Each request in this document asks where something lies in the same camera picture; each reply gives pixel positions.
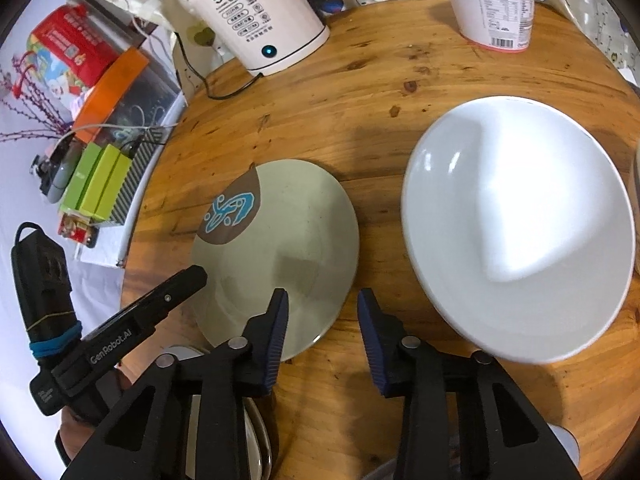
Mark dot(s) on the purple flower branch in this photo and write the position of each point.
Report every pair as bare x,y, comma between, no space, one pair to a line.
30,110

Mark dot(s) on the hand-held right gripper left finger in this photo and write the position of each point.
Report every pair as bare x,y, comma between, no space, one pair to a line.
277,332

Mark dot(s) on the white plastic tub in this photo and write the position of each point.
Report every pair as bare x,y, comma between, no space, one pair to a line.
490,5

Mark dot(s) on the red printed box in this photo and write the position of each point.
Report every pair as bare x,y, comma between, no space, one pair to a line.
70,45

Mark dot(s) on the white electric kettle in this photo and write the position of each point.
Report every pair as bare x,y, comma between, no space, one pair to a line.
240,10

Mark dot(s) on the green box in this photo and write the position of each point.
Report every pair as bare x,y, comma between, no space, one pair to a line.
80,180
107,185

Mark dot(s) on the small white bowl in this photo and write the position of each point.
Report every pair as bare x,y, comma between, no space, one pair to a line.
567,447

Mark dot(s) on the striped box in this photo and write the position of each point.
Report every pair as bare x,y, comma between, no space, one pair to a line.
137,180

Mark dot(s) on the clear plastic box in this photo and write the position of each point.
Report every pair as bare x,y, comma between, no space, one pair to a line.
150,100

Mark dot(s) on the steel bowl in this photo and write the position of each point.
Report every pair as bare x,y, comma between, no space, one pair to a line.
257,435

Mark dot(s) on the grey handheld device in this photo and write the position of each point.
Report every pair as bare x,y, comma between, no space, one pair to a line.
57,175

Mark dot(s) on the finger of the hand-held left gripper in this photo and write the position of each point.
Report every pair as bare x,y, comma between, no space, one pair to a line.
170,292

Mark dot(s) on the beige plate with brown print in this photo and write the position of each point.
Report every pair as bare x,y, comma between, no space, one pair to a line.
300,220

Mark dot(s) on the person's left hand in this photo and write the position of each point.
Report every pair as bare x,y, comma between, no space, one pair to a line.
77,432

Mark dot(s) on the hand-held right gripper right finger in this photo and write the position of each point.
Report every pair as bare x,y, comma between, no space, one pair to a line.
372,332

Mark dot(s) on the small red packet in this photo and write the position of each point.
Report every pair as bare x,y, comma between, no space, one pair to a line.
77,230

